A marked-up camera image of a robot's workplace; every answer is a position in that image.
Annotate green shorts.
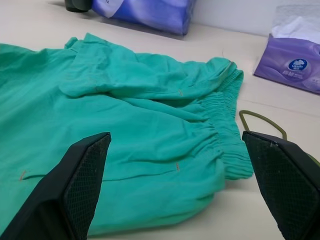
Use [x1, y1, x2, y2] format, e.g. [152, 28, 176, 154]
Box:
[0, 32, 254, 237]

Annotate dark round object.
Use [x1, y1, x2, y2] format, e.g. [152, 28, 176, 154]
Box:
[64, 0, 95, 13]

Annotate purple tissue box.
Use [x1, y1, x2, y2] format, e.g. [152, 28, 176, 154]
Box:
[252, 33, 320, 95]

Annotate olive wire clothes hanger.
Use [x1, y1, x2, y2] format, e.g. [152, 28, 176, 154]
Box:
[238, 109, 320, 166]

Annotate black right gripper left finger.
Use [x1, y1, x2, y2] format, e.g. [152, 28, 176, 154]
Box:
[0, 131, 112, 240]

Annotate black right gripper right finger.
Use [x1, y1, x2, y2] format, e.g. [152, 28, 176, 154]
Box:
[241, 130, 320, 240]

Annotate blue tissue pack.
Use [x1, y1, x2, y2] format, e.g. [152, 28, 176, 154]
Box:
[89, 0, 197, 36]

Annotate white tissue sheet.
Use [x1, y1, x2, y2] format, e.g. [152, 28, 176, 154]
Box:
[271, 14, 320, 42]

